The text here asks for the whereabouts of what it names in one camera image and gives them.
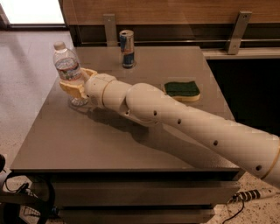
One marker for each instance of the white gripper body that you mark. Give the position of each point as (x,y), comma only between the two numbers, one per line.
(94,87)

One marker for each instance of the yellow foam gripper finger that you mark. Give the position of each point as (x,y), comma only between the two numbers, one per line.
(76,91)
(88,73)

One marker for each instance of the clear plastic water bottle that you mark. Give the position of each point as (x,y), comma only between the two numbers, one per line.
(68,68)

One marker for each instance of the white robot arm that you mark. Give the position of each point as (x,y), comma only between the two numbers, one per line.
(255,151)

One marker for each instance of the blue silver energy drink can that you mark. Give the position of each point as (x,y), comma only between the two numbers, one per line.
(127,48)

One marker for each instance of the grey table with drawers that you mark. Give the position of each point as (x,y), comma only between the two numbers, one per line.
(106,169)

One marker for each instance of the green yellow sponge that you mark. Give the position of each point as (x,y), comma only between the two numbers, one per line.
(182,91)

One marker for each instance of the white power strip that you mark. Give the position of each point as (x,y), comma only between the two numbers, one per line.
(252,195)

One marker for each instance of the left metal bracket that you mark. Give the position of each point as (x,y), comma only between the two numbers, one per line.
(109,21)

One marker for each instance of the metal bracket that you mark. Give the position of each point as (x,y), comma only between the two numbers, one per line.
(240,25)
(109,21)

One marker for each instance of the wooden counter with rail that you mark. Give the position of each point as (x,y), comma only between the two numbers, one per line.
(204,23)

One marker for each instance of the right metal bracket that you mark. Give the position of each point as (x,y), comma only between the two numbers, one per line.
(240,25)

